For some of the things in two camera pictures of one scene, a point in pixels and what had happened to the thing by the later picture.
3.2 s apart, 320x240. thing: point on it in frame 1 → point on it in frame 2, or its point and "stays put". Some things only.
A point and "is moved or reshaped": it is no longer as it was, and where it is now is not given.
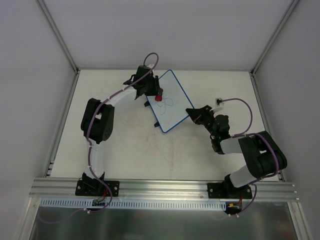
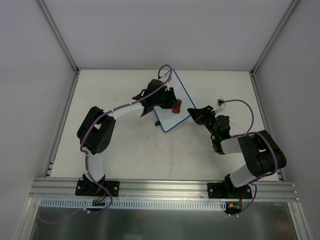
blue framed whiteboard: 172,110 stays put
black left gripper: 155,85 → 169,99
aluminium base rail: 161,189 stays put
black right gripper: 204,117 stays put
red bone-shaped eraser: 158,97 is moved or reshaped
